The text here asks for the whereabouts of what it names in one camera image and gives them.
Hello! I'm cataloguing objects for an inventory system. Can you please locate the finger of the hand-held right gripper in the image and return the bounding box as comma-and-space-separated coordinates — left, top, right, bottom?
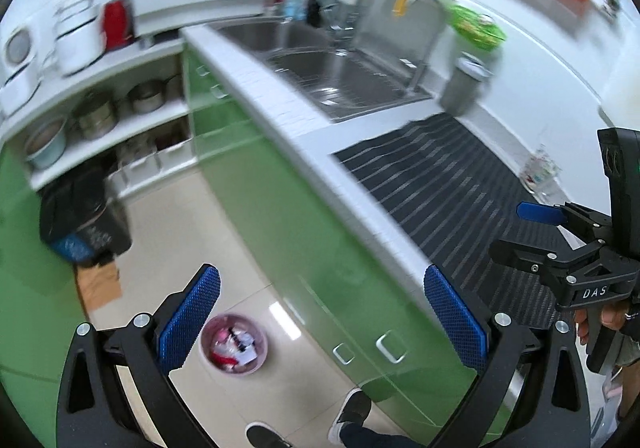
489, 238, 606, 300
516, 200, 613, 254

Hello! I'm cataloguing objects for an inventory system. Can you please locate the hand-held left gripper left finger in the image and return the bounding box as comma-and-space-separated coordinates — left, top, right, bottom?
56, 263, 223, 448

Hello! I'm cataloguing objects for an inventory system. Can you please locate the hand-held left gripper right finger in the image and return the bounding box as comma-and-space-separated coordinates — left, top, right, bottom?
422, 264, 591, 448

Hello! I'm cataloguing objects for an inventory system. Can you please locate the red wrapper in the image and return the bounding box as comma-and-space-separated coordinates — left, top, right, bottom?
210, 343, 236, 368

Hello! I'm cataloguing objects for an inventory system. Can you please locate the pink trash bin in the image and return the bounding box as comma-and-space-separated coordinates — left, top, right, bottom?
199, 314, 269, 375

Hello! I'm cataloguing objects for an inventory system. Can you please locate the person's right hand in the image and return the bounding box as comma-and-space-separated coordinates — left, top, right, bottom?
574, 300, 633, 346

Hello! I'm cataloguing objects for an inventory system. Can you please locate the printed glass mug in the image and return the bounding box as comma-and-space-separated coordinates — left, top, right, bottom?
520, 148, 563, 201

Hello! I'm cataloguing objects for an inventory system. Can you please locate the brown cardboard piece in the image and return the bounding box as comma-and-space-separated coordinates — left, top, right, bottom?
75, 258, 124, 317

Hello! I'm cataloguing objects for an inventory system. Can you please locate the black striped mat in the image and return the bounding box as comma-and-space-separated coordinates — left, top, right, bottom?
332, 112, 596, 329

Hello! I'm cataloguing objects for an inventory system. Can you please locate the person's black shoe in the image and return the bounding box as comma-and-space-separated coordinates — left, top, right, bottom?
329, 388, 374, 442
246, 422, 294, 448

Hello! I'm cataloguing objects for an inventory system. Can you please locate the person's dark trouser leg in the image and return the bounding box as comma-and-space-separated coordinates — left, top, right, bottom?
340, 420, 427, 448

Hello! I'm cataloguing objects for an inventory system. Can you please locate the green kitchen cabinet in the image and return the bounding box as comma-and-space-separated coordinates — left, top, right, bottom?
182, 48, 501, 429

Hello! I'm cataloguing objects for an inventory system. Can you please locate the black bin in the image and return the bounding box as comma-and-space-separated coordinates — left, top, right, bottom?
39, 172, 134, 265

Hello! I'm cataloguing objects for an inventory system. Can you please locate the grey metal canister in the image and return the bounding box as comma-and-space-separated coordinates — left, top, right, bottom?
440, 53, 493, 116

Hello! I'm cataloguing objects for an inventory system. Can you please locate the white storage bin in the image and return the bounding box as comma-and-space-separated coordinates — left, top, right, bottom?
107, 138, 197, 200

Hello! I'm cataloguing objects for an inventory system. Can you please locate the white shelf unit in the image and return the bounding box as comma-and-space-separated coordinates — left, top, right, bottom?
0, 38, 199, 191

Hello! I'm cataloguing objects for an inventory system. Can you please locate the green plastic basket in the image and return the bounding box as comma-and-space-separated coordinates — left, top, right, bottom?
447, 3, 507, 52

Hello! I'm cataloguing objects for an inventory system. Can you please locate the short chrome faucet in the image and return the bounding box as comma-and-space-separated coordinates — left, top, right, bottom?
404, 0, 449, 95

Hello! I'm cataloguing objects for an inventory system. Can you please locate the large steel pot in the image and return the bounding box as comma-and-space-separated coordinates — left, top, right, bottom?
72, 93, 119, 140

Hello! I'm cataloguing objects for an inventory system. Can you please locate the light blue pot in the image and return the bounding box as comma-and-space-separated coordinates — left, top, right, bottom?
24, 118, 69, 172

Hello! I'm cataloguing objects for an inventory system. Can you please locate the small steel pot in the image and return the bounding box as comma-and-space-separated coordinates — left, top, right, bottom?
126, 78, 169, 115

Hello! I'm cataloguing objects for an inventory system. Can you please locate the stainless steel sink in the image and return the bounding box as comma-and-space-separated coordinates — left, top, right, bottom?
215, 18, 433, 125

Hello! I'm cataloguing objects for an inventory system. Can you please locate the red container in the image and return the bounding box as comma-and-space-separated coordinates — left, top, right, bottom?
102, 0, 136, 52

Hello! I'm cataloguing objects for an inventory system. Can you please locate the white rice cooker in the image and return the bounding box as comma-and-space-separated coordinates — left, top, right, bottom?
52, 0, 107, 77

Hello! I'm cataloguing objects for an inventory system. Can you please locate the white round strainer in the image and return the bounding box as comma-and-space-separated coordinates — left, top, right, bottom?
0, 25, 39, 100

